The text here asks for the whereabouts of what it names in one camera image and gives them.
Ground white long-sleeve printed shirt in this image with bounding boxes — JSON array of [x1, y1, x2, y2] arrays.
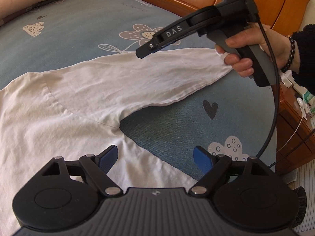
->
[[1, 48, 231, 235]]

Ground person's right hand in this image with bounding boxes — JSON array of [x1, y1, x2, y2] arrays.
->
[[215, 23, 296, 78]]

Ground black fuzzy right sleeve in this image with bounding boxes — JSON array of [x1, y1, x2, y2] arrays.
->
[[292, 24, 315, 95]]

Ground wooden nightstand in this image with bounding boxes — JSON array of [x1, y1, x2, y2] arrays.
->
[[275, 84, 314, 175]]

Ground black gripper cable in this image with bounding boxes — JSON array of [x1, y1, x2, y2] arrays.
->
[[256, 19, 280, 159]]

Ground black bead bracelet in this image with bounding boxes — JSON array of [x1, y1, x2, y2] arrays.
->
[[280, 35, 296, 74]]

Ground white charger and cable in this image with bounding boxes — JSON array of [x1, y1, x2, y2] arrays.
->
[[276, 69, 315, 153]]

